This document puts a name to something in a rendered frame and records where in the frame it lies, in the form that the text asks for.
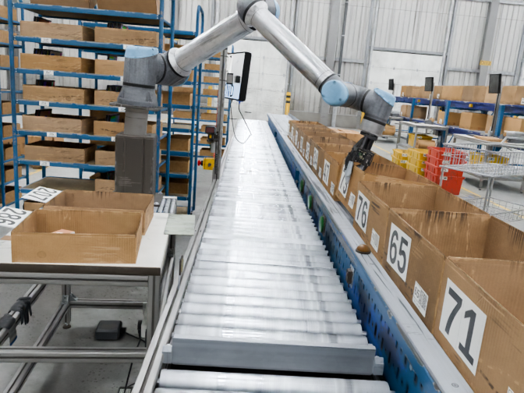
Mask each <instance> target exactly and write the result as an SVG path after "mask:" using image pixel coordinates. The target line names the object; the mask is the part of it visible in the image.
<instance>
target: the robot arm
mask: <svg viewBox="0 0 524 393"><path fill-rule="evenodd" d="M236 8H237V11H236V12H234V13H233V14H231V15H230V16H228V17H227V18H225V19H224V20H222V21H221V22H220V23H218V24H216V25H214V26H213V27H212V28H210V29H209V30H207V31H205V32H204V33H202V34H201V35H200V36H198V37H196V38H194V39H193V40H191V41H190V42H189V43H187V44H185V45H184V46H182V47H181V48H171V49H170V50H168V51H167V52H165V53H163V54H162V53H158V49H157V48H148V47H140V46H127V47H126V53H125V60H124V71H123V81H122V89H121V91H120V93H119V95H118V97H117V103H120V104H127V105H133V106H140V107H148V108H157V107H158V100H157V97H156V93H155V84H158V85H165V86H171V87H178V86H182V85H183V84H184V83H185V82H186V81H187V80H188V79H189V75H190V73H191V71H192V68H194V67H196V66H198V65H199V64H200V63H202V62H204V61H206V60H207V59H209V58H210V57H212V56H214V55H216V54H217V53H218V52H220V51H222V50H224V49H226V48H227V47H229V46H230V45H232V44H234V43H235V42H237V41H239V40H240V39H242V38H244V37H245V36H247V35H248V34H251V33H252V32H254V31H256V30H257V31H258V32H259V33H260V34H261V35H262V36H263V37H264V38H266V39H267V40H268V41H269V42H270V43H271V44H272V45H273V46H274V47H275V48H276V49H277V50H278V51H279V52H280V53H281V54H282V55H283V56H284V57H285V58H286V59H287V60H288V61H289V62H290V63H291V64H292V65H293V66H294V67H295V68H296V69H297V70H298V71H299V72H300V73H301V74H302V75H303V76H304V77H305V78H306V79H307V80H308V81H309V82H310V83H311V84H312V85H313V86H315V87H316V88H317V90H318V91H319V92H320V94H321V95H322V98H323V100H324V101H325V102H326V103H327V104H329V105H331V106H334V107H338V106H339V107H345V108H353V109H355V110H358V111H360V112H364V113H365V114H364V116H363V120H362V122H361V124H360V126H359V129H361V130H362V131H360V133H359V134H361V135H363V137H362V138H361V139H360V140H359V141H358V142H357V143H356V144H355V145H354V146H353V148H352V150H351V152H349V153H348V155H347V156H346V158H345V181H346V184H348V183H349V176H350V175H351V171H352V167H353V165H354V164H353V162H358V163H360V164H361V165H357V167H358V168H360V169H361V170H363V171H365V170H366V169H367V167H368V166H370V165H371V162H372V160H373V158H374V155H375V154H374V153H373V152H371V151H370V150H371V148H372V146H373V144H374V141H376V140H377V138H378V137H377V136H381V135H382V133H383V131H385V128H384V127H385V126H386V123H387V121H388V118H389V116H390V114H391V110H392V109H393V107H394V104H395V100H396V97H395V96H394V95H393V94H390V93H388V92H387V91H384V90H382V89H379V88H374V90H370V89H367V88H365V87H361V86H358V85H355V84H353V83H350V82H344V81H343V80H342V79H341V78H340V77H339V76H338V75H337V74H335V73H333V72H332V71H331V70H330V69H329V68H328V67H327V66H326V65H325V64H324V63H323V62H322V61H321V60H320V59H319V58H318V57H317V56H316V55H315V54H314V53H313V52H312V51H311V50H310V49H309V48H308V47H307V46H305V45H304V44H303V43H302V42H301V41H300V40H299V39H298V38H297V37H296V36H295V35H294V34H293V33H292V32H291V31H290V30H288V29H287V28H286V27H285V26H284V25H283V24H282V23H281V22H280V21H279V20H278V17H279V15H280V8H279V5H278V3H277V2H276V1H275V0H238V1H237V6H236ZM371 158H372V160H371Z"/></svg>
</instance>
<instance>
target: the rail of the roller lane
mask: <svg viewBox="0 0 524 393"><path fill-rule="evenodd" d="M233 137H234V132H233V130H232V133H231V136H230V137H229V140H228V143H227V146H226V148H225V152H224V153H223V156H222V158H221V173H220V179H221V174H222V172H223V169H224V166H225V162H226V159H227V157H228V152H229V150H230V146H231V144H232V140H233ZM220 179H217V181H216V179H214V180H213V182H212V184H211V187H210V190H209V192H208V195H207V198H206V200H205V202H204V206H203V208H202V211H201V212H200V216H199V218H198V221H197V223H196V226H195V229H194V235H192V236H191V239H190V241H189V245H188V246H187V251H186V252H185V255H184V257H183V260H184V262H183V270H182V273H181V275H180V287H179V290H178V283H179V271H178V273H177V275H176V277H175V280H174V283H173V286H172V289H171V291H170V293H169V296H168V299H167V303H166V304H165V307H164V309H163V311H162V314H161V317H160V320H159V321H158V325H157V327H156V330H155V332H154V335H153V338H152V340H151V342H150V345H149V348H148V350H147V354H146V355H145V358H144V361H143V364H142V366H141V368H140V372H139V374H138V376H137V379H136V382H135V384H134V386H133V389H132V392H131V393H154V392H155V390H156V388H158V385H159V384H156V383H157V379H158V378H160V374H161V371H162V370H163V369H167V368H168V363H163V360H164V354H163V353H162V349H163V345H167V344H170V341H171V339H172V337H171V335H172V332H174V329H175V321H176V320H178V316H179V309H181V307H182V299H184V297H185V290H186V289H187V286H188V285H187V284H188V281H189V280H190V273H192V272H193V270H192V268H193V266H194V264H195V263H194V261H195V260H196V259H197V253H198V251H199V250H198V249H199V247H200V242H202V240H201V239H202V237H204V235H203V233H204V232H205V231H204V229H205V228H206V224H207V220H208V219H209V218H208V216H210V215H209V213H210V212H211V209H212V208H211V207H212V206H213V205H212V204H213V201H214V198H215V195H216V192H217V190H218V184H219V182H220Z"/></svg>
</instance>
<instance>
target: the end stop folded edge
mask: <svg viewBox="0 0 524 393"><path fill-rule="evenodd" d="M173 339H183V340H197V341H210V342H237V343H250V344H265V345H290V346H305V347H318V348H333V349H358V350H373V351H376V349H375V347H374V346H361V345H334V344H321V343H306V342H280V341H267V340H253V339H239V338H213V337H199V336H185V335H174V338H173Z"/></svg>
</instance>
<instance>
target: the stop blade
mask: <svg viewBox="0 0 524 393"><path fill-rule="evenodd" d="M200 261H209V262H222V263H234V264H258V265H270V266H283V267H306V268H318V269H331V268H330V267H309V266H297V265H284V264H261V263H249V262H236V261H224V260H200Z"/></svg>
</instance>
